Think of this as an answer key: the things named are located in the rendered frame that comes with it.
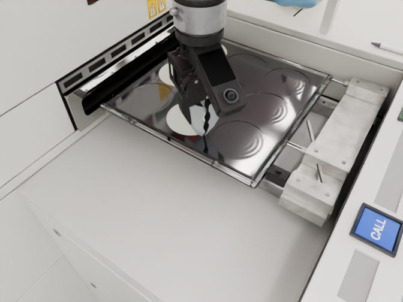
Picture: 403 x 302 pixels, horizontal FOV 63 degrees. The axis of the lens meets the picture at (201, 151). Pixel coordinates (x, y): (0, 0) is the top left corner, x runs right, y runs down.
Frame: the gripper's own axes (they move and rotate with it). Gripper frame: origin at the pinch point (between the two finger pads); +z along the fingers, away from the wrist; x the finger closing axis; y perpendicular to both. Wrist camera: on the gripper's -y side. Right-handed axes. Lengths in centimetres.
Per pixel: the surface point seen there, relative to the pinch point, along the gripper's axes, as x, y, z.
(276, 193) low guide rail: -8.6, -13.1, 8.1
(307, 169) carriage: -14.1, -13.6, 3.3
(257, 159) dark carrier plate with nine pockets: -6.0, -9.0, 1.3
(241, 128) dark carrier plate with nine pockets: -7.5, -0.9, 1.4
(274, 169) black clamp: -7.3, -12.5, 0.8
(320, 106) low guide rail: -31.0, 2.1, 6.9
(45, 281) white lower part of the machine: 42, 7, 42
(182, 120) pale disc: 2.0, 6.2, 1.3
